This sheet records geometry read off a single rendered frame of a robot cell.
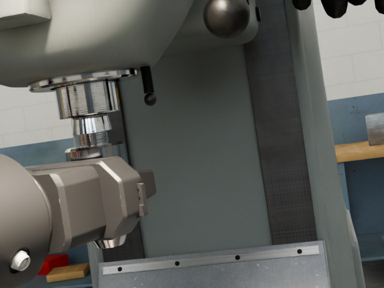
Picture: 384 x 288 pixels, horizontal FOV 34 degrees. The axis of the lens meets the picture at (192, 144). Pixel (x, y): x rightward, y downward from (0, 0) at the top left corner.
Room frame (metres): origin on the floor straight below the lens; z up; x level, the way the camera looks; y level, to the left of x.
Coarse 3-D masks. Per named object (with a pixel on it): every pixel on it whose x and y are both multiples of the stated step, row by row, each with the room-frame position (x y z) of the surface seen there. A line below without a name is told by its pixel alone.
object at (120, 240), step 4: (124, 236) 0.48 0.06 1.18; (112, 240) 0.48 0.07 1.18; (116, 240) 0.48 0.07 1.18; (120, 240) 0.48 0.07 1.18; (124, 240) 0.49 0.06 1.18; (96, 244) 0.48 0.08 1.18; (100, 244) 0.48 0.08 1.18; (104, 244) 0.48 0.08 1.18; (108, 244) 0.48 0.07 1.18; (112, 244) 0.48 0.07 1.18; (116, 244) 0.48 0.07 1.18; (120, 244) 0.48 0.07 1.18; (100, 248) 0.48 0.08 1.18; (104, 248) 0.48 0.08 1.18
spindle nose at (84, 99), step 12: (84, 84) 0.47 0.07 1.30; (96, 84) 0.47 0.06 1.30; (108, 84) 0.48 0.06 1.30; (60, 96) 0.47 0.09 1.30; (72, 96) 0.47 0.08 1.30; (84, 96) 0.47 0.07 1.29; (96, 96) 0.47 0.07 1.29; (108, 96) 0.47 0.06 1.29; (60, 108) 0.48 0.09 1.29; (72, 108) 0.47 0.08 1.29; (84, 108) 0.47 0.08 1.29; (96, 108) 0.47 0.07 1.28; (108, 108) 0.47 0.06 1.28
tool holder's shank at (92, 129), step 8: (72, 120) 0.49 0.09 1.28; (80, 120) 0.48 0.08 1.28; (88, 120) 0.48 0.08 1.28; (96, 120) 0.48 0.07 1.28; (104, 120) 0.48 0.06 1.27; (72, 128) 0.49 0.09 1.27; (80, 128) 0.48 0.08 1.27; (88, 128) 0.47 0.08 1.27; (96, 128) 0.48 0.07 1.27; (104, 128) 0.48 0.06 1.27; (112, 128) 0.49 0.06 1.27; (80, 136) 0.48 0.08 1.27; (88, 136) 0.48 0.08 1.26; (96, 136) 0.48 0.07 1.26; (104, 136) 0.48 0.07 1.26; (80, 144) 0.48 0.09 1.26; (88, 144) 0.48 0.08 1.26; (96, 144) 0.48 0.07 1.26
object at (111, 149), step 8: (104, 144) 0.47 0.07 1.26; (112, 144) 0.47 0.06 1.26; (120, 144) 0.48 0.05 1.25; (72, 152) 0.47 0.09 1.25; (80, 152) 0.47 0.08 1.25; (88, 152) 0.47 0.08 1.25; (96, 152) 0.47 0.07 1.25; (104, 152) 0.47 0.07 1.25; (112, 152) 0.47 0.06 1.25; (120, 152) 0.48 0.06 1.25; (72, 160) 0.47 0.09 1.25; (80, 160) 0.47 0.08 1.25
